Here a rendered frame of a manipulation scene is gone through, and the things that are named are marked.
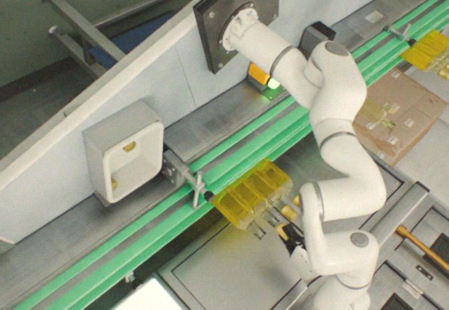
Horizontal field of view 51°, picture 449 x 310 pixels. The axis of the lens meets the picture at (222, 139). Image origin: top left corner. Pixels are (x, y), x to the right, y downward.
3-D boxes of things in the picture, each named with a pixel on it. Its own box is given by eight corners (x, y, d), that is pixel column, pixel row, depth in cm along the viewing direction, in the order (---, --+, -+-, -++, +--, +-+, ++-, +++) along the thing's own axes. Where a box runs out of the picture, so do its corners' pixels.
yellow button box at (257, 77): (245, 78, 152) (261, 91, 150) (249, 61, 147) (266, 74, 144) (259, 69, 156) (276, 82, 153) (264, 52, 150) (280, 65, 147)
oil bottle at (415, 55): (385, 47, 202) (442, 85, 192) (391, 37, 198) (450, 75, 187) (393, 43, 205) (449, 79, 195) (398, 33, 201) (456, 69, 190)
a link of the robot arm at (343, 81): (311, 156, 104) (343, 102, 92) (288, 85, 120) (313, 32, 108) (349, 159, 106) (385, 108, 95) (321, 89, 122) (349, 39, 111)
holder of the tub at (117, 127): (91, 193, 130) (109, 212, 127) (81, 130, 108) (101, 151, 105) (141, 162, 138) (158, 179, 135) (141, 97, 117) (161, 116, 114)
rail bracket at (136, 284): (105, 264, 135) (133, 299, 130) (103, 254, 130) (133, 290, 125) (116, 256, 137) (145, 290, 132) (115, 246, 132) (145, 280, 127)
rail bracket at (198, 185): (174, 192, 135) (204, 222, 131) (178, 158, 122) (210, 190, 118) (182, 187, 137) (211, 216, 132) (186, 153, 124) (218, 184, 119)
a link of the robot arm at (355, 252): (355, 223, 114) (294, 232, 114) (365, 165, 99) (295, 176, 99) (378, 284, 102) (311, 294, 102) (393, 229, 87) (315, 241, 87)
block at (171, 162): (158, 174, 136) (174, 189, 134) (160, 154, 129) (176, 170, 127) (168, 167, 138) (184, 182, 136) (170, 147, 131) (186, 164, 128)
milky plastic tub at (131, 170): (90, 185, 125) (109, 206, 122) (81, 132, 108) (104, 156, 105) (141, 152, 134) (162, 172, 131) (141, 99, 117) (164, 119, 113)
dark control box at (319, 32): (298, 45, 166) (316, 59, 163) (304, 27, 160) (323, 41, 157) (312, 37, 171) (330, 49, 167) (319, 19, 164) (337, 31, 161)
